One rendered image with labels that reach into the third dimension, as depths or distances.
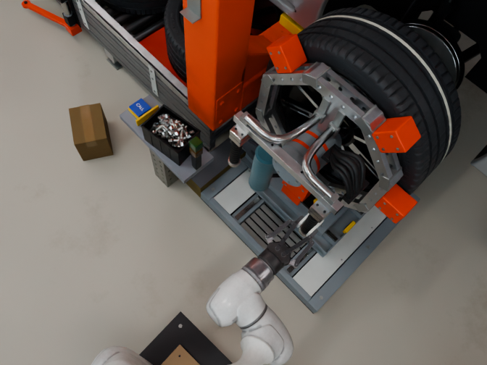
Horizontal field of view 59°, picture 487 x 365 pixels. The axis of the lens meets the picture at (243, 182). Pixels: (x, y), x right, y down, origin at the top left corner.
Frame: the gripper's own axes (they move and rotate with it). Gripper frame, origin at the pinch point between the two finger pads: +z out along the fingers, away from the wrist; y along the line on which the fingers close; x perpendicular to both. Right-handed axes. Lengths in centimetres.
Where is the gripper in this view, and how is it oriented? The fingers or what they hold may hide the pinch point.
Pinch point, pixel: (310, 222)
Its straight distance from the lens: 136.1
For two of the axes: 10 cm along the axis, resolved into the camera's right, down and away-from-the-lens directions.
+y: 6.9, 6.8, -2.4
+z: 7.1, -6.1, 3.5
